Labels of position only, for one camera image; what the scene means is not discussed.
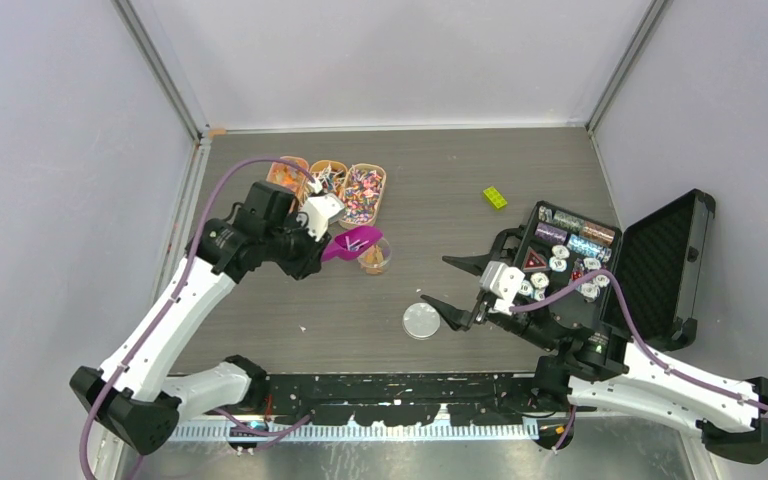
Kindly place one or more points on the yellow-green toy brick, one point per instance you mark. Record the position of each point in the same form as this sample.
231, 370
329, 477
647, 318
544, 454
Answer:
494, 198

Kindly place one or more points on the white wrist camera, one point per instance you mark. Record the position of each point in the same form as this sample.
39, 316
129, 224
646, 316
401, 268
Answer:
503, 282
319, 210

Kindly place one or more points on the yellow tray with ball lollipops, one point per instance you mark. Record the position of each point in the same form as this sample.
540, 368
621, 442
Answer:
331, 174

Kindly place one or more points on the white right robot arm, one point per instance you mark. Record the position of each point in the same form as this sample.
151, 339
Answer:
601, 368

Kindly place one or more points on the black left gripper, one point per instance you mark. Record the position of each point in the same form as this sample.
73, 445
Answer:
311, 258

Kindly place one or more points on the pink oval candy tray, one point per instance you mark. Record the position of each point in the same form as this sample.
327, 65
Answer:
291, 175

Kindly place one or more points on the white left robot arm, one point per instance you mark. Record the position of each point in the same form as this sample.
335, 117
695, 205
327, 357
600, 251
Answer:
132, 394

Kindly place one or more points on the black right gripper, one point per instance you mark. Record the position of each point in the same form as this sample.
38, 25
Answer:
459, 318

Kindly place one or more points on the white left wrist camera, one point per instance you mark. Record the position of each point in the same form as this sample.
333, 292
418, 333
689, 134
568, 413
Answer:
319, 210

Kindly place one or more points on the magenta plastic scoop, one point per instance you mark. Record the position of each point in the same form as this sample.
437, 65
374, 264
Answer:
350, 244

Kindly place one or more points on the clear round jar lid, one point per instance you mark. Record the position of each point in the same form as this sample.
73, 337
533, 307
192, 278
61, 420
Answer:
420, 321

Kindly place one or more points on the tan tray with swirl lollipops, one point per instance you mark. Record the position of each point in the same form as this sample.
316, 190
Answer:
362, 195

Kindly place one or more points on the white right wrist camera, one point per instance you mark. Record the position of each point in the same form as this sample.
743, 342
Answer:
503, 282

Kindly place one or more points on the black poker chip case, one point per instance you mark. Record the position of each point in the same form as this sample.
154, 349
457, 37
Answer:
655, 264

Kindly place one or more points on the clear plastic jar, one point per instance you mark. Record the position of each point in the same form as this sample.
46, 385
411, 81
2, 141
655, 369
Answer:
376, 259

